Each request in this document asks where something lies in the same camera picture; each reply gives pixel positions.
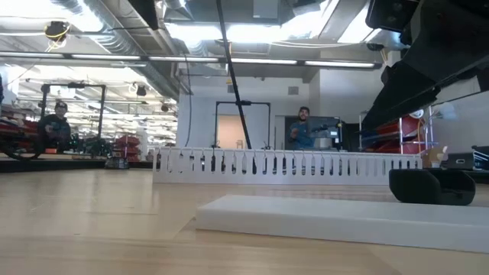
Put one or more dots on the person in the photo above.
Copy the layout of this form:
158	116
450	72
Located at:
302	133
53	130

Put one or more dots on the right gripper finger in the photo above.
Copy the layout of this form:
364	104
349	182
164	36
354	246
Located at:
405	95

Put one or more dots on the black rectangular block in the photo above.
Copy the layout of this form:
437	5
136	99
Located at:
416	187

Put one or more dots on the grey cylindrical machine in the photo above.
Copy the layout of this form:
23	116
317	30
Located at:
324	143

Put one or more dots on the white lamp head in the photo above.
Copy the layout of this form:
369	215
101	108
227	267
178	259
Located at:
419	114

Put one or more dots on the black round hoop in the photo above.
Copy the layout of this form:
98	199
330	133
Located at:
18	157

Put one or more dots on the grey device box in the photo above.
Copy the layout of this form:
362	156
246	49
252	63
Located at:
460	161

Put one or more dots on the distant black robot arms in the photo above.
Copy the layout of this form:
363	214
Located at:
91	147

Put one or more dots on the silver ceiling air duct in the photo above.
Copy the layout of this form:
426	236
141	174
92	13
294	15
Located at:
153	76

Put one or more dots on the dark window panel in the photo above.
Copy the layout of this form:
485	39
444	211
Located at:
328	126

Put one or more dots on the pale door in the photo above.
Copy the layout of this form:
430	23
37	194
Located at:
229	133

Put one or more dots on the white duct cover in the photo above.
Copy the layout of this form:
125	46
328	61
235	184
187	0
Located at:
324	221

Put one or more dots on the grey wall vent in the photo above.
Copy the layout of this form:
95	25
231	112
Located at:
293	90

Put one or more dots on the small beige cardboard box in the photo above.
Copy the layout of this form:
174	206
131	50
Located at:
433	156

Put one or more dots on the metal shelf rack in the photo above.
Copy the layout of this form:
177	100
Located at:
400	133

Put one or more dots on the black aluminium table frame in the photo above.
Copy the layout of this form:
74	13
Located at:
57	165

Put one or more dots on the red storage bin rack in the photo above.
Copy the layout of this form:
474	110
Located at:
128	147
389	131
15	126

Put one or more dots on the ceiling light strip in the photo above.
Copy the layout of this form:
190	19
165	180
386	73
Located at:
340	64
107	57
263	61
183	59
30	55

